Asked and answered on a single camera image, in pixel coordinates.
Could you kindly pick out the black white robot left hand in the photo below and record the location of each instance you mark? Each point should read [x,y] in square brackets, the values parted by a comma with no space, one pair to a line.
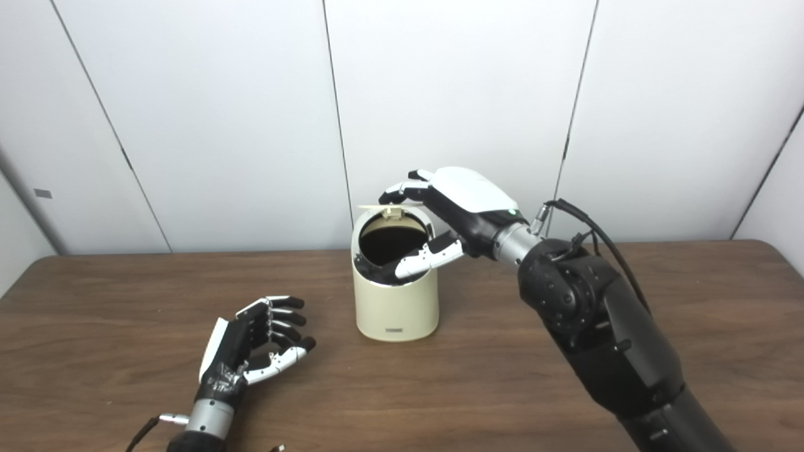
[229,351]

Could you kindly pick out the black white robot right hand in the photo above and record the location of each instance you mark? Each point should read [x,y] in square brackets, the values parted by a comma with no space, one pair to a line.
[471,194]

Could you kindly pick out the cream-colored round bin lid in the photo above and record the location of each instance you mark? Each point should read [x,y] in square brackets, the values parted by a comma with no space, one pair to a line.
[392,209]

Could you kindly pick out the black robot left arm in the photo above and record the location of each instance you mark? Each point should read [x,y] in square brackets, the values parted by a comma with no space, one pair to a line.
[204,424]

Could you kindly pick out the cream-colored bin body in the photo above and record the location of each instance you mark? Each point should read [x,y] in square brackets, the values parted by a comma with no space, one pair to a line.
[396,311]

